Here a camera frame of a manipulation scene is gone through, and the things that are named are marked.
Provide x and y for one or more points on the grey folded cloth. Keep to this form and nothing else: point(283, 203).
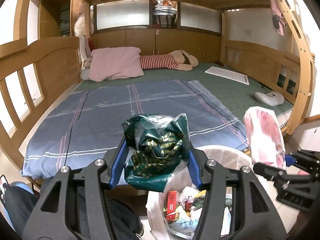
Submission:
point(84, 75)

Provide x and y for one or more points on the red cardboard box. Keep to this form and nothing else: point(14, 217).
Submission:
point(172, 204)

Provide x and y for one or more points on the person's right hand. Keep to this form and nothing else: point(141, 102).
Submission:
point(303, 173)

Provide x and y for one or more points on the wooden bed frame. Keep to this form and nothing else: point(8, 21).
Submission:
point(34, 75)

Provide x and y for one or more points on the white flat board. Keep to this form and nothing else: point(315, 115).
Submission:
point(228, 74)

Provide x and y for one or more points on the white electric device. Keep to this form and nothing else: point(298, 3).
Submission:
point(271, 99)

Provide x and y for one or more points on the dark green bag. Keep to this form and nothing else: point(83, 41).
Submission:
point(160, 143)

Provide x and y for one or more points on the white trash bag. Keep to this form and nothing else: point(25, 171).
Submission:
point(182, 185)

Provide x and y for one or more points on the pink plastic bag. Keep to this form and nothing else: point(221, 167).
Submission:
point(265, 138)

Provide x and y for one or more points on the striped plush doll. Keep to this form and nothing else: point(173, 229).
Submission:
point(175, 60)

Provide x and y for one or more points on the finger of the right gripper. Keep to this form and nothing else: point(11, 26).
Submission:
point(291, 160)

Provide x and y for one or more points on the blue plaid blanket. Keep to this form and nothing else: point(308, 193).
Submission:
point(89, 123)

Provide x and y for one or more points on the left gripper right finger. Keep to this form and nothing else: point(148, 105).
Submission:
point(253, 213)

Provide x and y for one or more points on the pink pillow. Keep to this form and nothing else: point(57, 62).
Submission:
point(115, 63)

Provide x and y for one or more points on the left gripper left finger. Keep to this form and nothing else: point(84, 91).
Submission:
point(55, 215)

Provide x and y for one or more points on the green snack wrapper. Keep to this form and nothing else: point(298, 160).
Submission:
point(198, 202)

